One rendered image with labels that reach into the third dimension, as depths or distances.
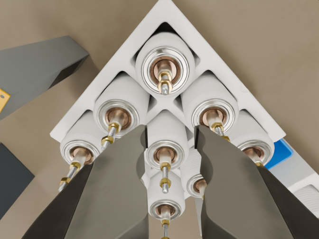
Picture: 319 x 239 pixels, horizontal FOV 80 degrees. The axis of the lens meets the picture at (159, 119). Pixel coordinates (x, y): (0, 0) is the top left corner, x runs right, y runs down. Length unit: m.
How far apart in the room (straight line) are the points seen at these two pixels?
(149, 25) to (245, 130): 0.26
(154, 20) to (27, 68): 0.23
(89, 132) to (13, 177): 0.53
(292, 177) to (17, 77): 0.66
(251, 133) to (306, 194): 0.31
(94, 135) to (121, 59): 0.15
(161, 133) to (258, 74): 0.37
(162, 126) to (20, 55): 0.28
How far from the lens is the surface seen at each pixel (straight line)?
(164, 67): 0.29
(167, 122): 0.40
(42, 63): 0.43
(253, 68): 0.62
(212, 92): 0.34
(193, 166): 0.43
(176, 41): 0.31
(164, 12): 0.37
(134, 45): 0.38
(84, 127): 0.41
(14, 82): 0.35
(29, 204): 1.10
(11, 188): 0.88
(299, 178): 0.65
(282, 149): 0.68
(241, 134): 0.40
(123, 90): 0.34
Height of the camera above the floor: 0.55
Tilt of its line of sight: 61 degrees down
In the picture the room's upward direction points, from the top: 177 degrees counter-clockwise
